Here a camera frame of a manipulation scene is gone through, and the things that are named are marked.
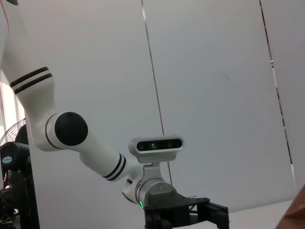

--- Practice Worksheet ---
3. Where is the black device with blue sticker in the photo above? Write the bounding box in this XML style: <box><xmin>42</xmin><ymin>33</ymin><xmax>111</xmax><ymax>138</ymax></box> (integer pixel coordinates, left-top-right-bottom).
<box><xmin>0</xmin><ymin>142</ymin><xmax>31</xmax><ymax>173</ymax></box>

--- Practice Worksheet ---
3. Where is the black wire-guard fan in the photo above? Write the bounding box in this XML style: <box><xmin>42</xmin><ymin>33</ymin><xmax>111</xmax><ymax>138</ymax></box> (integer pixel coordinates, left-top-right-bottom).
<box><xmin>0</xmin><ymin>118</ymin><xmax>27</xmax><ymax>146</ymax></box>

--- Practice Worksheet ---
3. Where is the black vertical stand post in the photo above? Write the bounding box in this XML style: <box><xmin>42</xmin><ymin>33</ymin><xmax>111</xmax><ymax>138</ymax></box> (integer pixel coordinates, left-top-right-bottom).
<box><xmin>19</xmin><ymin>143</ymin><xmax>41</xmax><ymax>229</ymax></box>

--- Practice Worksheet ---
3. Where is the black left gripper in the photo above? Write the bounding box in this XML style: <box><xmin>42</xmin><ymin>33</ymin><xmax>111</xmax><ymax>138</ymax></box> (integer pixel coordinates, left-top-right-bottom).
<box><xmin>143</xmin><ymin>184</ymin><xmax>230</xmax><ymax>229</ymax></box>

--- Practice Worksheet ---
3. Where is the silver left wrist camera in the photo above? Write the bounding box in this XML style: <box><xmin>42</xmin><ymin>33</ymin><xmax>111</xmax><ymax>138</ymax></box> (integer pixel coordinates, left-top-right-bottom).
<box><xmin>128</xmin><ymin>135</ymin><xmax>184</xmax><ymax>182</ymax></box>

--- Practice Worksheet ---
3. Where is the khaki canvas food bag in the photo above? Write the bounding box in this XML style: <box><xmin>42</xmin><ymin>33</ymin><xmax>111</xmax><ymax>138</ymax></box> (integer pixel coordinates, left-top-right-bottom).
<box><xmin>275</xmin><ymin>185</ymin><xmax>305</xmax><ymax>229</ymax></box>

